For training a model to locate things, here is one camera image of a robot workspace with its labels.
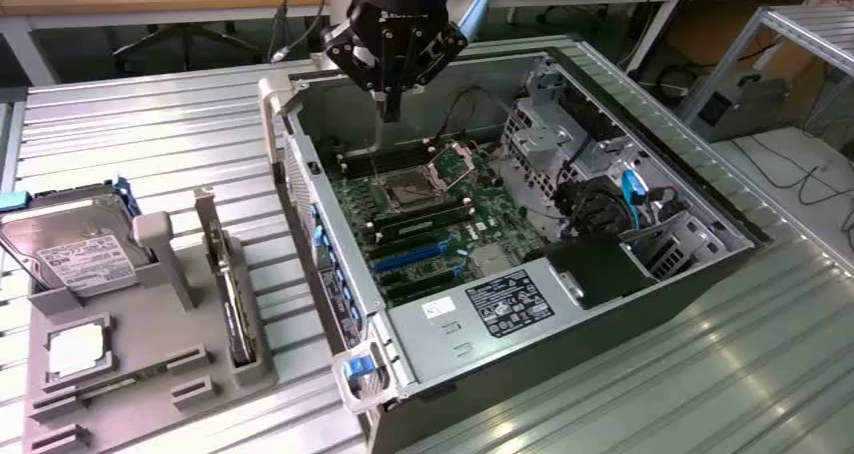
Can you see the green motherboard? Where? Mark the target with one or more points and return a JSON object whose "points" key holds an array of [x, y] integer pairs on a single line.
{"points": [[497, 224]]}

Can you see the black office chair base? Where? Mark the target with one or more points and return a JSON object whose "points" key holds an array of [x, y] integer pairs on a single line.
{"points": [[187, 39]]}

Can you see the metal drive cage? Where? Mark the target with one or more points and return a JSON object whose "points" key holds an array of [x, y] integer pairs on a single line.
{"points": [[548, 139]]}

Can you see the black plastic shroud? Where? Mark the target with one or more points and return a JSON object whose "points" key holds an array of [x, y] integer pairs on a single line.
{"points": [[601, 269]]}

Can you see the grey plastic parts rack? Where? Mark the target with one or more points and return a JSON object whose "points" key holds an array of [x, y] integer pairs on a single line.
{"points": [[154, 334]]}

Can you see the CPU socket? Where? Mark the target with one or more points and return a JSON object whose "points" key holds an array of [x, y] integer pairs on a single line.
{"points": [[410, 194]]}

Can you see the silver CPU chip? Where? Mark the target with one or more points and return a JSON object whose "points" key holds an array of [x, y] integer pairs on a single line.
{"points": [[77, 349]]}

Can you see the grey box device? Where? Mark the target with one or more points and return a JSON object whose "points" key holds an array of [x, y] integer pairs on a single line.
{"points": [[748, 104]]}

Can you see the open black PC case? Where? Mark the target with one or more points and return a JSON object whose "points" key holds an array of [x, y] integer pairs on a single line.
{"points": [[601, 349]]}

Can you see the long black expansion slot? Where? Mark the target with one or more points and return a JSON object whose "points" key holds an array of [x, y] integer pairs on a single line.
{"points": [[428, 289], [408, 245], [421, 278]]}

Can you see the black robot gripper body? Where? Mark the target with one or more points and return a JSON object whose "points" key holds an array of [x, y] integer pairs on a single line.
{"points": [[401, 4]]}

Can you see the blue case latch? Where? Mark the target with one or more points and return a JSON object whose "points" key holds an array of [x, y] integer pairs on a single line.
{"points": [[357, 366]]}

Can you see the green RAM stick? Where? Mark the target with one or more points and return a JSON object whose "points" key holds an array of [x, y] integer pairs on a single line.
{"points": [[114, 381]]}

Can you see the RAM stick with label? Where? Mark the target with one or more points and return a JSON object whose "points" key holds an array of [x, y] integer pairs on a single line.
{"points": [[421, 225]]}

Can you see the metal disk bay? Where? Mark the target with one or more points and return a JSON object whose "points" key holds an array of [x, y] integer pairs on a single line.
{"points": [[681, 249]]}

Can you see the brown wooden panel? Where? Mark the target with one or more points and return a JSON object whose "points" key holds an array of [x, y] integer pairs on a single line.
{"points": [[701, 34]]}

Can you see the blue disk carrier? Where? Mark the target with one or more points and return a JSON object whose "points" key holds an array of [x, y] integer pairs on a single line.
{"points": [[14, 200]]}

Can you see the metal CPU socket cover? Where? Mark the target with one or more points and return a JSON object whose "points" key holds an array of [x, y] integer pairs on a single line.
{"points": [[456, 164]]}

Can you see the silver chipset heatsink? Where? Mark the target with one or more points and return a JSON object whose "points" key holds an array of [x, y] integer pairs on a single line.
{"points": [[494, 261]]}

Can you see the grey power supply unit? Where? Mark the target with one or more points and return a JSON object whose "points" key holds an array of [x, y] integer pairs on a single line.
{"points": [[434, 344]]}

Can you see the aluminium frame table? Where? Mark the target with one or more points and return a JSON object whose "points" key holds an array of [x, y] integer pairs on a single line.
{"points": [[801, 24]]}

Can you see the silver hard disk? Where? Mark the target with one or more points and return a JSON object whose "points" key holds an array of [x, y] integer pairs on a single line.
{"points": [[67, 244]]}

